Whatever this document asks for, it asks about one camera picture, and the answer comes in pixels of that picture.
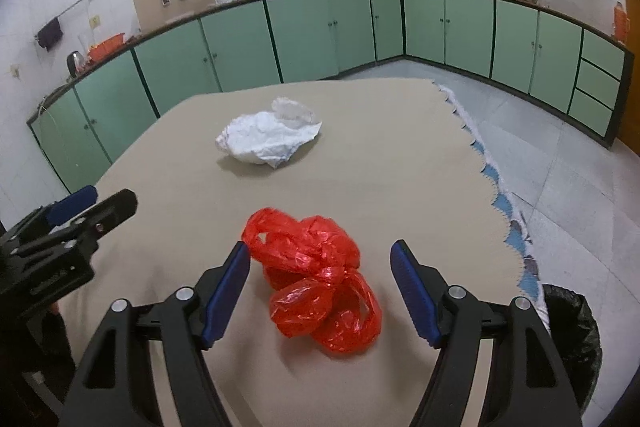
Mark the dark towel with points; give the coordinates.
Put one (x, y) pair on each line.
(50, 35)

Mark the white crumpled paper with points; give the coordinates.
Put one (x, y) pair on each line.
(270, 137)

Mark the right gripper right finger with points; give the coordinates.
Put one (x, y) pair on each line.
(527, 383)

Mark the towel rail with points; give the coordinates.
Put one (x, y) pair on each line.
(71, 7)

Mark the green lower kitchen cabinets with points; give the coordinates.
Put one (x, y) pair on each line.
(567, 68)

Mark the black trash bin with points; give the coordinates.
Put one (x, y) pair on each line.
(576, 336)

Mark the red plastic bag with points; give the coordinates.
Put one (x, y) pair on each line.
(313, 268)

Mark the orange basin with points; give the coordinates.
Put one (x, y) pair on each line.
(98, 52)

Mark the steel kettle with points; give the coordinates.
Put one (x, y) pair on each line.
(75, 63)

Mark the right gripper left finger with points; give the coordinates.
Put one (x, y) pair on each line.
(114, 384)

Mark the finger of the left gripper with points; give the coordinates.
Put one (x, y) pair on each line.
(82, 233)
(71, 206)

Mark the orange thermos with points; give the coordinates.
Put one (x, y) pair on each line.
(621, 23)

